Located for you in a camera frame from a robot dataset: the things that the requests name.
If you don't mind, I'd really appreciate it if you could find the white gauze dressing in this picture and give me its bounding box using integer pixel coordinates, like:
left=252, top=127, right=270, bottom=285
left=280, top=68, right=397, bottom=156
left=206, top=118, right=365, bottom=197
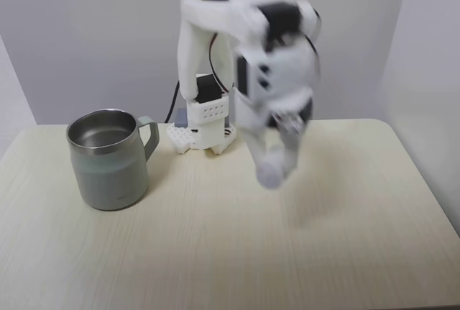
left=255, top=147, right=289, bottom=190

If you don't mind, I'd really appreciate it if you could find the black power cable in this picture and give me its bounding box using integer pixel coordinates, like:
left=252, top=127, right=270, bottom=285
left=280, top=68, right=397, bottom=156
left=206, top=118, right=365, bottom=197
left=164, top=79, right=181, bottom=124

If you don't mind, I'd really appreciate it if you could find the red black servo wire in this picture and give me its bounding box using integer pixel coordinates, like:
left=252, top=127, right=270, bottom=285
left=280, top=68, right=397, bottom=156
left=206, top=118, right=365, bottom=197
left=304, top=7, right=323, bottom=76
left=208, top=32, right=231, bottom=94

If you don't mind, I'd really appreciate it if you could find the green steel mug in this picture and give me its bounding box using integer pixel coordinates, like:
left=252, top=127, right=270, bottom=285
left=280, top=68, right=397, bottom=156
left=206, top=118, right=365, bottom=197
left=65, top=108, right=160, bottom=212

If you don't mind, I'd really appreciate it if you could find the grey table clamp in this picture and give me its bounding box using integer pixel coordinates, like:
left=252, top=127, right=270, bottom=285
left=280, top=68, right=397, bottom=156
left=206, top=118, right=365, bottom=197
left=174, top=108, right=189, bottom=129

